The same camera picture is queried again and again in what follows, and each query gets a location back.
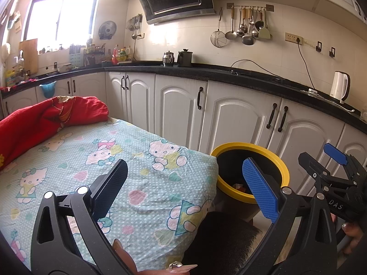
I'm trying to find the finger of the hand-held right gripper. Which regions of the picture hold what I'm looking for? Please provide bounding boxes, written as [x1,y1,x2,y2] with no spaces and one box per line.
[298,152,345,184]
[324,143,367,184]

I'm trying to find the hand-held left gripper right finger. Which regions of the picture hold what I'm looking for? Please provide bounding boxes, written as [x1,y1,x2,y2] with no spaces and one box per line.
[235,158,339,275]

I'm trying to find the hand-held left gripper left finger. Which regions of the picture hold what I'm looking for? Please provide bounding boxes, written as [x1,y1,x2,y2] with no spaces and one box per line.
[30,159,135,275]

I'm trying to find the black yellow-rimmed waste bin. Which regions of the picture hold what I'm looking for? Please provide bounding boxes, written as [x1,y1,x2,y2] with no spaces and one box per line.
[211,142,291,221]

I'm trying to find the person's right hand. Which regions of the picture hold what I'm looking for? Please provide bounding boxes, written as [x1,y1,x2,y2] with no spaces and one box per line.
[331,213,367,255]

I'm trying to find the person's left hand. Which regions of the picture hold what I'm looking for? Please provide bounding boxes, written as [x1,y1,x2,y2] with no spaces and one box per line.
[113,238,198,275]

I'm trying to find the cartoon cat bed sheet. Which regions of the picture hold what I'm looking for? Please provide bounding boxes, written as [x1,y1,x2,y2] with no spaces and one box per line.
[0,117,220,275]

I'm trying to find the white electric kettle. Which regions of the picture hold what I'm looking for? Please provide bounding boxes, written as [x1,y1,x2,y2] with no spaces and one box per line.
[330,71,351,104]

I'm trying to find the red floral blanket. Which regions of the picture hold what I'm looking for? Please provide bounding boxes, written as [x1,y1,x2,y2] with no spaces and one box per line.
[0,96,109,168]

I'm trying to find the white lower kitchen cabinets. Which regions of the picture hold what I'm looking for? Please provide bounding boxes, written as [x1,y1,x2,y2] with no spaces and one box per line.
[0,71,367,204]

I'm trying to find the blue hanging plastic bin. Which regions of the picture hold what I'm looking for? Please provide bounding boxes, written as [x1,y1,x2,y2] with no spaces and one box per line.
[39,81,57,98]

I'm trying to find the black kitchen countertop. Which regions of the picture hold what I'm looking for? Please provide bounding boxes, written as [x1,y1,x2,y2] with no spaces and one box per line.
[0,60,367,134]

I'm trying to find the black spice rack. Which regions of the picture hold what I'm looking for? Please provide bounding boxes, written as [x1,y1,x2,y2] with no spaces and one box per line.
[84,44,105,65]

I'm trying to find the grey knife rack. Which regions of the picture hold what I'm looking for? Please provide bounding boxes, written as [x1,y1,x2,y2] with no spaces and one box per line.
[69,44,83,66]

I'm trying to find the pale green spatula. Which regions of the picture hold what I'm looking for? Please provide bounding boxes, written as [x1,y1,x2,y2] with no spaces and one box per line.
[259,11,271,39]

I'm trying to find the large steel ladle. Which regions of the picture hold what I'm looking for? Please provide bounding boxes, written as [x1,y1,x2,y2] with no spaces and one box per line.
[242,8,255,46]

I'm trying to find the red counter cloth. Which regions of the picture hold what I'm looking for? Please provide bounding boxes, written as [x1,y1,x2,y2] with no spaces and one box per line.
[0,77,38,92]

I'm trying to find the steel slotted spoon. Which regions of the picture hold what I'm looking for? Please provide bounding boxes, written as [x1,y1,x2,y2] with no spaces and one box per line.
[249,8,259,38]

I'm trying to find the yellow green packet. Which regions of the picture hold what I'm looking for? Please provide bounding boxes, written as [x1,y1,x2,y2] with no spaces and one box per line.
[6,69,18,86]

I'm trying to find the dark lidded canister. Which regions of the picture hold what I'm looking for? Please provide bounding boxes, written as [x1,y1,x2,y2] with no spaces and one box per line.
[177,49,193,66]

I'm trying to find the wooden cutting board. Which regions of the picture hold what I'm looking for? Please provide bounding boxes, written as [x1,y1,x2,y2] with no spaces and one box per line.
[19,38,39,75]

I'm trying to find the hanging kitchen tools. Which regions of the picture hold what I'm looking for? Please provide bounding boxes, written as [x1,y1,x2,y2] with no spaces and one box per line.
[126,14,143,40]

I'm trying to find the bright kitchen window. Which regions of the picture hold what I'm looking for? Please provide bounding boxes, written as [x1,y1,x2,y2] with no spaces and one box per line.
[21,0,104,53]

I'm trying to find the black power cable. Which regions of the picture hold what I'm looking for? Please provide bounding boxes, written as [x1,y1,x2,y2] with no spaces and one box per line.
[297,41,316,90]

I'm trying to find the looped black cable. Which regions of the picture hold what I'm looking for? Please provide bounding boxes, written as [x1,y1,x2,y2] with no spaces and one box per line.
[231,60,283,78]

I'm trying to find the beige wall outlet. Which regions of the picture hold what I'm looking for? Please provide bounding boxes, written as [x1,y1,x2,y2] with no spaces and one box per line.
[285,32,303,45]

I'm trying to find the wire mesh strainer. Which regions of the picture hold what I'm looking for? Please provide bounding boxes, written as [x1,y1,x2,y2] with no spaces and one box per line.
[211,8,225,48]

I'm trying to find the round wall vent fan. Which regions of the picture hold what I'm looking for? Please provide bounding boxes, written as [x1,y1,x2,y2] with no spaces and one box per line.
[98,21,117,40]

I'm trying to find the hanging wall pouch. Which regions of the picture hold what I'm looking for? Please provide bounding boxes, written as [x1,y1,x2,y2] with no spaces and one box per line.
[7,11,22,32]

